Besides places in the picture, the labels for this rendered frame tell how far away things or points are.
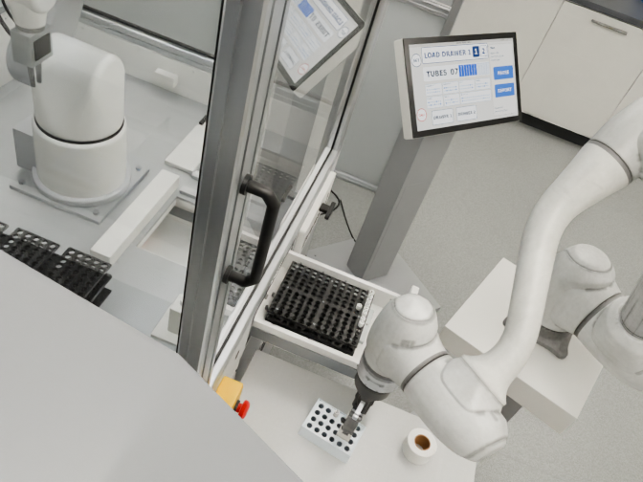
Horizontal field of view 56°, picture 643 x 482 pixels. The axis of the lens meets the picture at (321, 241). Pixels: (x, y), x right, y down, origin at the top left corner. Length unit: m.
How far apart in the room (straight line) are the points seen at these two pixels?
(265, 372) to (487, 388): 0.64
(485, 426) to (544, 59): 3.42
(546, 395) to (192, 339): 0.99
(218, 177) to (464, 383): 0.53
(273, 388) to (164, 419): 1.16
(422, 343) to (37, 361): 0.80
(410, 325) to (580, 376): 0.81
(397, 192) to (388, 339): 1.39
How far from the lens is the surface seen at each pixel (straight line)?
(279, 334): 1.40
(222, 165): 0.68
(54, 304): 0.32
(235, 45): 0.60
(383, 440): 1.47
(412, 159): 2.28
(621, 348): 1.54
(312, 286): 1.49
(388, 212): 2.44
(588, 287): 1.60
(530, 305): 1.05
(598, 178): 1.11
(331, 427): 1.41
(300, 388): 1.48
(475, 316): 1.70
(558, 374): 1.70
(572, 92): 4.32
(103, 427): 0.29
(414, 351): 1.03
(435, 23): 2.82
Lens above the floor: 2.00
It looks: 43 degrees down
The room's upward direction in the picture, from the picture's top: 19 degrees clockwise
